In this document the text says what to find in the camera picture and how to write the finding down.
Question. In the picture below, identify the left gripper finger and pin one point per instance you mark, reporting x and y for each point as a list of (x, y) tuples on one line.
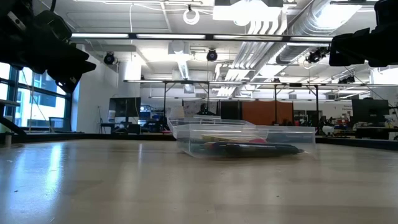
[(67, 84), (71, 62)]

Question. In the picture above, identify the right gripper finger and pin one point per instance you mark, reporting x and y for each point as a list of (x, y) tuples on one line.
[(349, 48)]

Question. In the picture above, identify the clear plastic supply box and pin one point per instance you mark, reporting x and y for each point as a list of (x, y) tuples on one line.
[(286, 137)]

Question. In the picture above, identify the pink highlighter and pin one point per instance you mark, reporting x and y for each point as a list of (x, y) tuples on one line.
[(258, 141)]

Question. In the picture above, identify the black grip pen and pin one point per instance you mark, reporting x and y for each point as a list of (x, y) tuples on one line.
[(264, 151)]

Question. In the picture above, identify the black ceiling spot lamp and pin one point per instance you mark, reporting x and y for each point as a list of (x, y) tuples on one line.
[(212, 55), (314, 57), (109, 58)]

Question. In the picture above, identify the large window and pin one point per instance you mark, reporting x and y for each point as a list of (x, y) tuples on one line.
[(34, 109)]

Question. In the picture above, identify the silver ceiling ducts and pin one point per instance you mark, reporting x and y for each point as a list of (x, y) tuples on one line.
[(289, 54)]

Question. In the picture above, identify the black computer monitor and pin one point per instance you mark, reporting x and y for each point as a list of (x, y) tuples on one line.
[(370, 110), (124, 107)]

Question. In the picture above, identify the orange partition panel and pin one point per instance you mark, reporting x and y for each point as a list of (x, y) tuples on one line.
[(264, 112)]

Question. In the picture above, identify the small grey post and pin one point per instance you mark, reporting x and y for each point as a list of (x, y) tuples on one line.
[(8, 139)]

